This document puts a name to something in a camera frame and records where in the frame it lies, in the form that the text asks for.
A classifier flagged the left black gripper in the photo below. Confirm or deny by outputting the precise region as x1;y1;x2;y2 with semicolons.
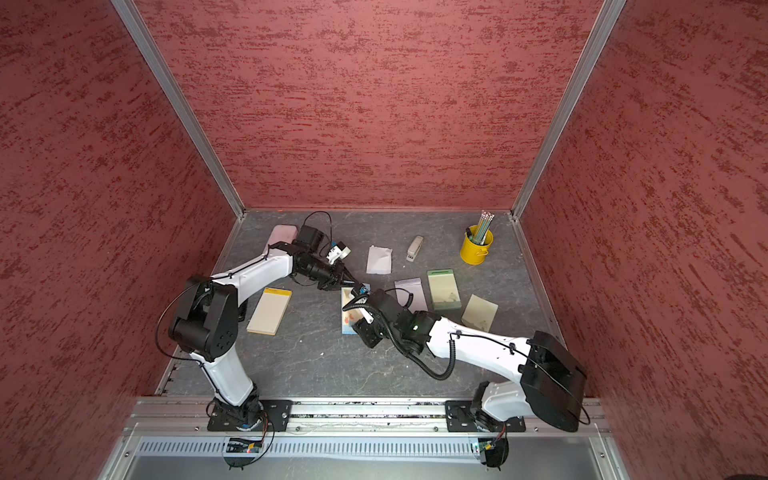
297;256;359;290

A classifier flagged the green memo pad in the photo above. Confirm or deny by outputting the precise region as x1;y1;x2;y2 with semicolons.
427;269;462;311

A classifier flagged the bundle of pencils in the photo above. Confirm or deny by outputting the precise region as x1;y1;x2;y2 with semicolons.
470;211;495;246

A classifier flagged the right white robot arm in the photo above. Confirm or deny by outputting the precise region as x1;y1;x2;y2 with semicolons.
342;289;591;433

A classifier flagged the pink pencil case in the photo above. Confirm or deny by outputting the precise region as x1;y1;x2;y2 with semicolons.
267;225;298;246

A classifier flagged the yellow-top beige memo pad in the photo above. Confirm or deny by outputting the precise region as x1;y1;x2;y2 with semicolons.
246;288;292;336

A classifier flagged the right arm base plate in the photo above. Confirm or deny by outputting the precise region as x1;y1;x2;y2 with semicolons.
444;400;526;433

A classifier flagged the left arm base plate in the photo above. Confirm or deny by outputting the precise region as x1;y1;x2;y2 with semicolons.
206;398;294;434

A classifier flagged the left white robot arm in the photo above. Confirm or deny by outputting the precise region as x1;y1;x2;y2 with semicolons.
168;225;360;431

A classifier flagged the torn green memo page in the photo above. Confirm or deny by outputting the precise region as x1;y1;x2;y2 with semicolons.
462;295;498;332

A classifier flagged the blue-edged beige memo pad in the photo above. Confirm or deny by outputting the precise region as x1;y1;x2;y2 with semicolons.
341;287;364;335

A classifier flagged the yellow pencil cup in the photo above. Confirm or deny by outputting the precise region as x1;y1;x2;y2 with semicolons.
459;225;494;266

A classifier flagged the aluminium rail frame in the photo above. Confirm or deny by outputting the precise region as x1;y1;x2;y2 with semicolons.
100;396;629;479

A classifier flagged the purple grid memo pad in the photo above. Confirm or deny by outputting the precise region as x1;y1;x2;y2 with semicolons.
394;278;429;312

